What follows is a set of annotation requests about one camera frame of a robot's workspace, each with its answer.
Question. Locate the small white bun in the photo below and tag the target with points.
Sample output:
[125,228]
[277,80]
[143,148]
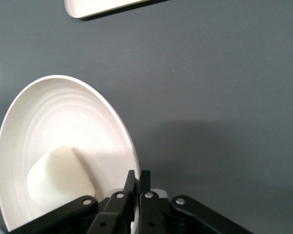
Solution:
[58,175]

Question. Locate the round cream plate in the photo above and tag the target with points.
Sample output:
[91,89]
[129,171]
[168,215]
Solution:
[63,117]

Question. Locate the cream tray with rabbit print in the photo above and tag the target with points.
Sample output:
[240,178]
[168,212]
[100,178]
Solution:
[100,7]

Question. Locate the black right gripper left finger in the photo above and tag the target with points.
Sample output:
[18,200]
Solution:
[107,214]

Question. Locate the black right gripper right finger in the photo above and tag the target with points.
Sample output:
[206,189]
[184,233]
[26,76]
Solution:
[161,217]

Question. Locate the dark grey table mat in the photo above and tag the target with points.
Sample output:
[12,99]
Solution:
[210,97]

